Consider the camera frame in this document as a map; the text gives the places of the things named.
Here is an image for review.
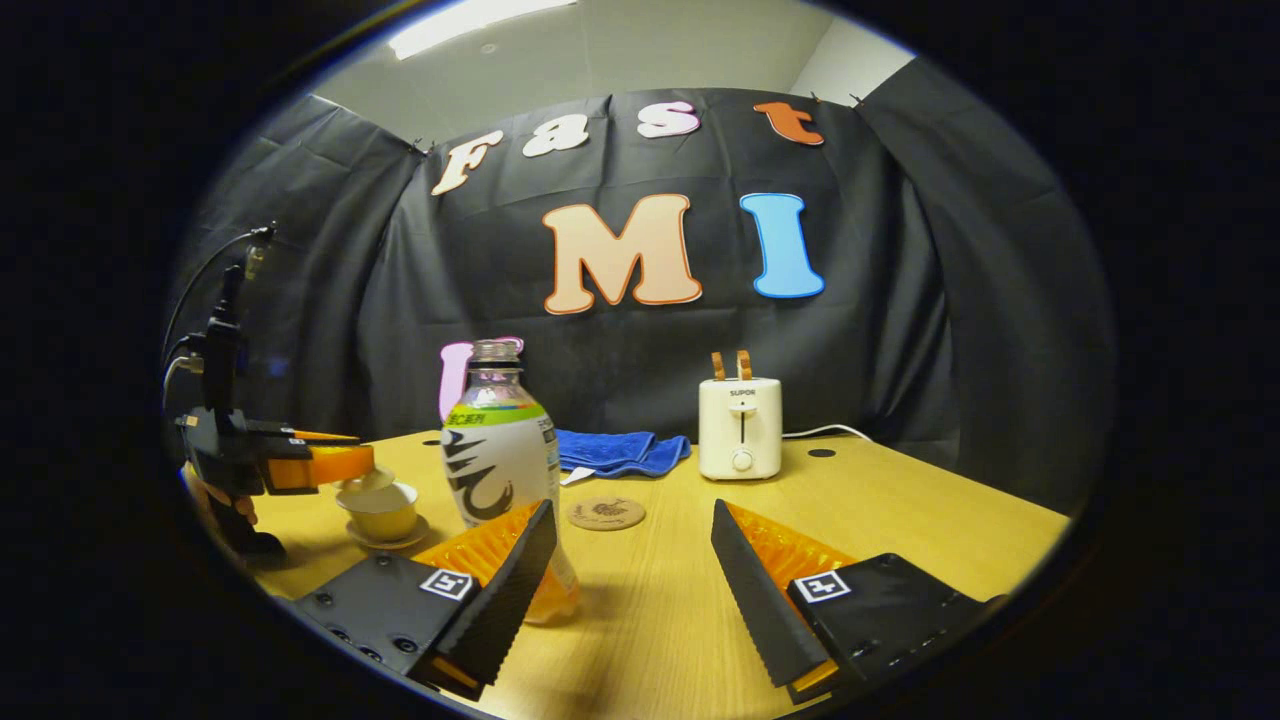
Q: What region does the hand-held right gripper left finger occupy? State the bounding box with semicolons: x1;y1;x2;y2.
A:
290;498;558;701

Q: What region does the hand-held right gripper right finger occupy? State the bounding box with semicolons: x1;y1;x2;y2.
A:
711;498;1011;706

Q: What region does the yellow ceramic teacup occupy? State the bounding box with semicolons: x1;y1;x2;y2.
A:
335;483;421;543

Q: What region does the round brown coaster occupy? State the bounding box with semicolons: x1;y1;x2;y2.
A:
567;497;647;532

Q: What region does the clear water bottle white label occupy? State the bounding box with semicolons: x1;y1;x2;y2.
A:
440;338;583;626

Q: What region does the yellow ceramic saucer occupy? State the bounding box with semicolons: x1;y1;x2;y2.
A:
345;515;431;551

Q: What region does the cream toaster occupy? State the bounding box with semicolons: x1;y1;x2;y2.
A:
698;376;784;482

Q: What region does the blue towel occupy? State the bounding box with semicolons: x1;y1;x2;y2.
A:
553;430;692;486

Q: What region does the black backdrop cloth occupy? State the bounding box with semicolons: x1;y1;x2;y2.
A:
165;55;1116;516

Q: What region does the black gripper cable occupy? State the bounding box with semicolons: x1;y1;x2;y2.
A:
163;228;263;401

